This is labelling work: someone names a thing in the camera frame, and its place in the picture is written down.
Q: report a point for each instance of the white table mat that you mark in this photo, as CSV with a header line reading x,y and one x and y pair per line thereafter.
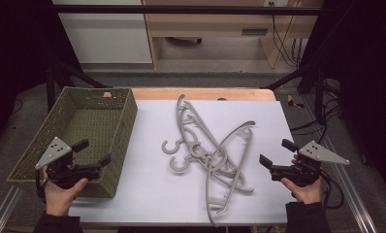
x,y
155,194

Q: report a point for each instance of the white cabinet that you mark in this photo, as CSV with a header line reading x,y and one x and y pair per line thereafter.
x,y
107,35

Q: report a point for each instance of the yellow and black tool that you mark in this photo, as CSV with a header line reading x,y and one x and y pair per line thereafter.
x,y
293,103

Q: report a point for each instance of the light wooden desk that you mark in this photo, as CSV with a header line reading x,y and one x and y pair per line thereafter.
x,y
210,24

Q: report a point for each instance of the black horizontal frame bar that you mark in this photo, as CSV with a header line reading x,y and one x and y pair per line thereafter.
x,y
181,9

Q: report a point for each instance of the aluminium rail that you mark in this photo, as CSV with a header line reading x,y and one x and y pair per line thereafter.
x,y
2,210
349,194

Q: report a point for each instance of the black frame strut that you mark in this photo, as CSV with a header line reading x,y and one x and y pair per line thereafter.
x,y
319,93
50,87

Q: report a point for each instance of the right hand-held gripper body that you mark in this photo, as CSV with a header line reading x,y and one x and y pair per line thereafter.
x,y
314,152

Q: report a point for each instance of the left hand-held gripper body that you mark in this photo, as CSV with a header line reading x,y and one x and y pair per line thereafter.
x,y
53,152

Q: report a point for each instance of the black curtain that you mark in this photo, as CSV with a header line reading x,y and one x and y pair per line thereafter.
x,y
13,64
369,81

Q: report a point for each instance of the wooden table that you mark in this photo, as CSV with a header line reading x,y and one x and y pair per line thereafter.
x,y
200,93

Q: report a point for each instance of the person's left hand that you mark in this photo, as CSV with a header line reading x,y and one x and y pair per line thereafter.
x,y
58,200

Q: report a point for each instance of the grey plastic hanger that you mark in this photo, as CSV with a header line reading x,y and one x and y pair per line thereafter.
x,y
208,191
246,190
164,147

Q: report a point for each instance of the person's right hand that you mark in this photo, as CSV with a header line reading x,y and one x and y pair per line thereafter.
x,y
307,194

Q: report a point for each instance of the green woven basket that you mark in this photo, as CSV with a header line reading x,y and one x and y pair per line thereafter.
x,y
94,119

